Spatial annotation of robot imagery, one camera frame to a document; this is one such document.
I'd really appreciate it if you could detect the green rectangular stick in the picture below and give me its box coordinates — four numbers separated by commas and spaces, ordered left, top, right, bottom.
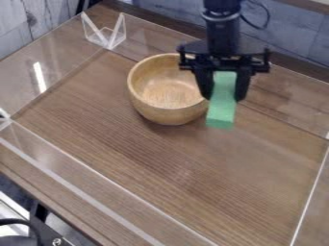
206, 71, 237, 129

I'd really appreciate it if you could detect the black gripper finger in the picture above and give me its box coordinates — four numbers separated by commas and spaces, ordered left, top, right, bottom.
194, 69, 214, 100
235, 68, 251, 102

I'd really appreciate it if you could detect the black cable lower left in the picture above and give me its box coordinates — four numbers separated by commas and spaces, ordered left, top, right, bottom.
0, 218, 36, 246

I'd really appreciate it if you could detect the black table frame bracket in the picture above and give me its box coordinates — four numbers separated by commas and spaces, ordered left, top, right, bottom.
29, 201, 82, 246

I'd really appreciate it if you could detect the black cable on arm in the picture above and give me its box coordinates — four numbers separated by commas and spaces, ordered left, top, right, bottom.
239, 0, 273, 31

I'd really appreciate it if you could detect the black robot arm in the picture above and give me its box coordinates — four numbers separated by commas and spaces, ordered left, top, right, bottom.
177, 0, 272, 102

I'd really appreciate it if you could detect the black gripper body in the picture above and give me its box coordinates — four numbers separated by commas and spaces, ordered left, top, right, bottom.
177, 39, 272, 74

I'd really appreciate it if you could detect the wooden bowl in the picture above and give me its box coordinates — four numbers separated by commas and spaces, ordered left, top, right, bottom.
127, 53, 209, 126

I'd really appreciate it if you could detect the clear acrylic corner bracket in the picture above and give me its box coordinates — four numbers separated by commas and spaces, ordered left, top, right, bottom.
82, 12, 126, 50

